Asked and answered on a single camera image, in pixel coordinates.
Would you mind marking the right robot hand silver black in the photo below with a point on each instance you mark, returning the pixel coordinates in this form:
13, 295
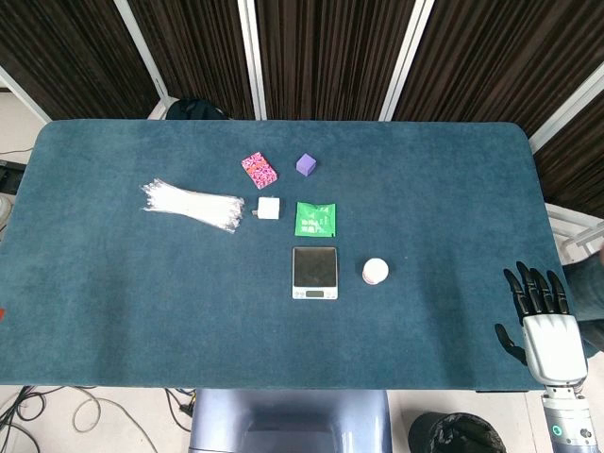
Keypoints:
554, 347

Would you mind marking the small white round jar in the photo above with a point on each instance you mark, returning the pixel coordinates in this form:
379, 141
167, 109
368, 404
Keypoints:
375, 270

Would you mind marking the digital kitchen scale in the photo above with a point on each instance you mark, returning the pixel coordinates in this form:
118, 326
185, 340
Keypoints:
314, 268

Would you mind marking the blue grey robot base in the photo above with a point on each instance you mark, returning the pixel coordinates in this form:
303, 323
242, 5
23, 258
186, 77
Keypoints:
288, 420

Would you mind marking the blue denim trouser leg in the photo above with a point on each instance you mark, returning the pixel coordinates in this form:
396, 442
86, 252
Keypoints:
587, 297

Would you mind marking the white metal rack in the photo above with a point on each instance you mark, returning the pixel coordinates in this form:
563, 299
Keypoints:
573, 226

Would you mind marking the black trash bin with bag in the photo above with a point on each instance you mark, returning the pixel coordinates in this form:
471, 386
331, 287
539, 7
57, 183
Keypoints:
455, 434

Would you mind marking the green foil sachet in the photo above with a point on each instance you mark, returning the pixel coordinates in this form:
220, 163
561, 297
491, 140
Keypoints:
314, 219

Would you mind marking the purple cube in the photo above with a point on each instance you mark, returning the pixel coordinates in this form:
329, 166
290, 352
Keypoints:
306, 163

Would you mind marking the white charger cube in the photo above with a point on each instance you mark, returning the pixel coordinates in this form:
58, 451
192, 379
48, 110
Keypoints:
269, 208

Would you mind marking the pink patterned small box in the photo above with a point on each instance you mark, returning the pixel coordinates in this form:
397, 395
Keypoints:
259, 170

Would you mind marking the dark folding screen white frames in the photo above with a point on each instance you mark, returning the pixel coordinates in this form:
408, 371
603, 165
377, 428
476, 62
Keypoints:
330, 56

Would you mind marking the teal table cloth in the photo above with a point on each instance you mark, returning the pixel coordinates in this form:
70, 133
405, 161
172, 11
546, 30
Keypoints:
141, 307

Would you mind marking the black bag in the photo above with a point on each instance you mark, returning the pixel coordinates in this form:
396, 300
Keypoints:
193, 111

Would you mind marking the black device on floor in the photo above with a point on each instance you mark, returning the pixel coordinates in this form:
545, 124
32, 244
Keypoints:
9, 177

